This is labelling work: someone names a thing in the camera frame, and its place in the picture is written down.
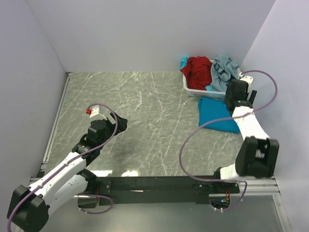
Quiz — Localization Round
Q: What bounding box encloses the blue t shirt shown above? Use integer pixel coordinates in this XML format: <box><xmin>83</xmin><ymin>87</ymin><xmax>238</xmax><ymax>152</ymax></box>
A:
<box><xmin>197</xmin><ymin>97</ymin><xmax>240</xmax><ymax>134</ymax></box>

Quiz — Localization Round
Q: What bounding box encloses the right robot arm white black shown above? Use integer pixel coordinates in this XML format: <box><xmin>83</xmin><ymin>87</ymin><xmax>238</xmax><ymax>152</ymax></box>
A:
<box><xmin>214</xmin><ymin>77</ymin><xmax>280</xmax><ymax>180</ymax></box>

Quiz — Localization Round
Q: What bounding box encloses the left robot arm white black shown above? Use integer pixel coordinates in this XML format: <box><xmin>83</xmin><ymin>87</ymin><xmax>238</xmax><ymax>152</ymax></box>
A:
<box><xmin>7</xmin><ymin>112</ymin><xmax>128</xmax><ymax>232</ymax></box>

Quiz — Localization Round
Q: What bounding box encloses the white laundry basket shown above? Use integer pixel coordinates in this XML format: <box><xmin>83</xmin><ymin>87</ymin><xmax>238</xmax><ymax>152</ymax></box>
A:
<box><xmin>181</xmin><ymin>60</ymin><xmax>240</xmax><ymax>100</ymax></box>

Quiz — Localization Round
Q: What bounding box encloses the grey t shirt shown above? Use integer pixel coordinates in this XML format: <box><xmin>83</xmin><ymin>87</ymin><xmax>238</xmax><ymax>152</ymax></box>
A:
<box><xmin>211</xmin><ymin>54</ymin><xmax>239</xmax><ymax>92</ymax></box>

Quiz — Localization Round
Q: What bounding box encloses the red t shirt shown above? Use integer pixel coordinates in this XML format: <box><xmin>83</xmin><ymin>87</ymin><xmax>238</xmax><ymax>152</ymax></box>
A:
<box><xmin>182</xmin><ymin>56</ymin><xmax>212</xmax><ymax>90</ymax></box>

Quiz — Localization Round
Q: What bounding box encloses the light blue garment in basket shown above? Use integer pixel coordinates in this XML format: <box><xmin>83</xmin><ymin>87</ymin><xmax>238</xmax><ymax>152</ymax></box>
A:
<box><xmin>179</xmin><ymin>56</ymin><xmax>190</xmax><ymax>71</ymax></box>

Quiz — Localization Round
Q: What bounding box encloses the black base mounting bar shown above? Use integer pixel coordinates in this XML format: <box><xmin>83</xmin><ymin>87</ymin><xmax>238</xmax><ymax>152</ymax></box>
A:
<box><xmin>67</xmin><ymin>175</ymin><xmax>242</xmax><ymax>210</ymax></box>

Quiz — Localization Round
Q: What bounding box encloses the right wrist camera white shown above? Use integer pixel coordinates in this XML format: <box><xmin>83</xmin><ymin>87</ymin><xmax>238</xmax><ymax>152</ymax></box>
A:
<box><xmin>239</xmin><ymin>75</ymin><xmax>254</xmax><ymax>93</ymax></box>

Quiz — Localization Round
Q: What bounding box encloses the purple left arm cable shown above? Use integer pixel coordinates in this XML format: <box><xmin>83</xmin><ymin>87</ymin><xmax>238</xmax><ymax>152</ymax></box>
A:
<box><xmin>6</xmin><ymin>103</ymin><xmax>119</xmax><ymax>232</ymax></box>

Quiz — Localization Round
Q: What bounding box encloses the aluminium rail frame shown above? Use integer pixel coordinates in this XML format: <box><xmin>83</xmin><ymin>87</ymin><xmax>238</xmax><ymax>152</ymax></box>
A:
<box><xmin>14</xmin><ymin>71</ymin><xmax>290</xmax><ymax>232</ymax></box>

